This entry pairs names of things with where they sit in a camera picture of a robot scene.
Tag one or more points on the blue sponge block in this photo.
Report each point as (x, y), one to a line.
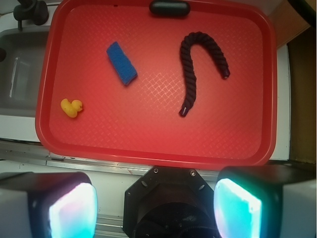
(121, 63)

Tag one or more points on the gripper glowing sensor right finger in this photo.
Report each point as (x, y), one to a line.
(271, 201)

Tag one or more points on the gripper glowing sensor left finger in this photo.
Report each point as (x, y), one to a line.
(47, 205)

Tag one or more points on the black oval object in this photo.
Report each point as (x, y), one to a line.
(171, 8)

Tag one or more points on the red plastic tray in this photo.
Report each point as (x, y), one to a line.
(205, 96)

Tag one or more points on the yellow rubber duck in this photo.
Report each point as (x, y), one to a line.
(71, 108)

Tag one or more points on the grey sink basin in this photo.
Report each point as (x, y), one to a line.
(21, 62)

